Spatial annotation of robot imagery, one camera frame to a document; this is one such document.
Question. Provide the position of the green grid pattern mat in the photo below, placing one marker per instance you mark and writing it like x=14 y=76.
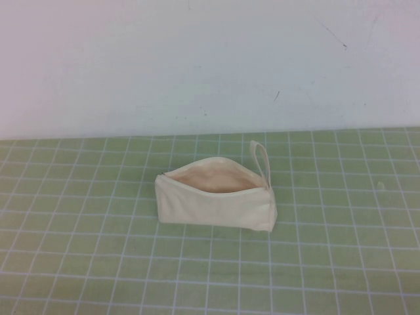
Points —
x=98 y=246

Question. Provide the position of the cream canvas pencil case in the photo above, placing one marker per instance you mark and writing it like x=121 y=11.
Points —
x=213 y=210

